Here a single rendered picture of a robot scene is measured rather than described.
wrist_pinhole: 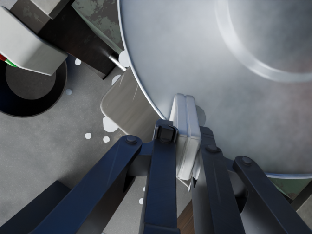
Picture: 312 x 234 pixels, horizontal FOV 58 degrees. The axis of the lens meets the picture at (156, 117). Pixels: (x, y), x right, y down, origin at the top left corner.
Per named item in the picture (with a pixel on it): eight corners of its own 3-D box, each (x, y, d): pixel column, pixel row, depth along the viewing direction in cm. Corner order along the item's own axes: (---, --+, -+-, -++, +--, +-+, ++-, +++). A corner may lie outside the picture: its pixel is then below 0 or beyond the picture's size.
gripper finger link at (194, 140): (189, 136, 16) (202, 139, 16) (185, 94, 22) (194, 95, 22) (177, 179, 17) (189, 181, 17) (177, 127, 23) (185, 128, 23)
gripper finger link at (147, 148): (167, 185, 15) (113, 175, 15) (169, 139, 20) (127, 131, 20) (173, 162, 14) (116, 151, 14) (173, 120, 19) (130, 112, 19)
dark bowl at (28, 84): (36, 133, 101) (28, 136, 94) (-30, 78, 100) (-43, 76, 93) (90, 70, 100) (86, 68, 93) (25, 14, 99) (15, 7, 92)
